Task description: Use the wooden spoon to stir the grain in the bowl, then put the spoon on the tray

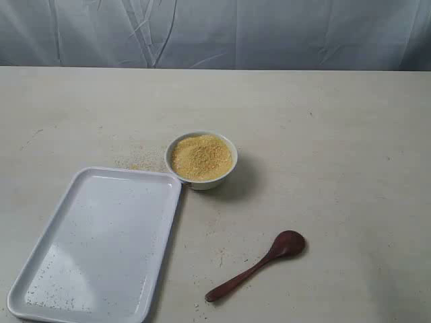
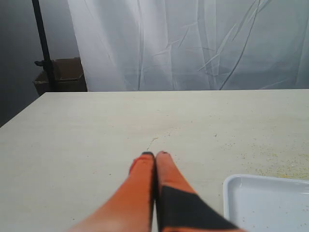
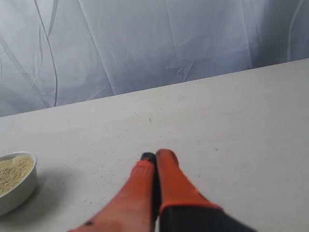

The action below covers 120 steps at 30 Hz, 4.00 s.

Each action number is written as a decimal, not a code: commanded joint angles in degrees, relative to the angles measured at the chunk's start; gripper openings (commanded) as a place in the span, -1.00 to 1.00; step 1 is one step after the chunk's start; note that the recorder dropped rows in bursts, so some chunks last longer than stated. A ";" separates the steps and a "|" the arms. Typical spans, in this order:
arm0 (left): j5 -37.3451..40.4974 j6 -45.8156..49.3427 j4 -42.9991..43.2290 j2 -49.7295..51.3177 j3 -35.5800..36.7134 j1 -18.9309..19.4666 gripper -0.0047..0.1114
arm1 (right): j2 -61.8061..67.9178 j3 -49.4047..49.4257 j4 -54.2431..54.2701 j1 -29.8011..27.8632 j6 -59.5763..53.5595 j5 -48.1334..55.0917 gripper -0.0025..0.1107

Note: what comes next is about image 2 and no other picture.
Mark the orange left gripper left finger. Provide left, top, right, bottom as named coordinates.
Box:
left=69, top=152, right=155, bottom=232

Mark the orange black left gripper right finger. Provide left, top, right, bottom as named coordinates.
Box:
left=156, top=151, right=243, bottom=232

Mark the white rectangular plastic tray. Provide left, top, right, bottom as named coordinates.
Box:
left=223, top=174, right=309, bottom=232

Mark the brown cardboard box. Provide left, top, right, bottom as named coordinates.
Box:
left=33, top=57, right=87, bottom=96

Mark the white backdrop curtain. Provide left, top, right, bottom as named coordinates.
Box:
left=68, top=0, right=309, bottom=91

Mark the black metal stand pole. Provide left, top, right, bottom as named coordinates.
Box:
left=32, top=0, right=57, bottom=92

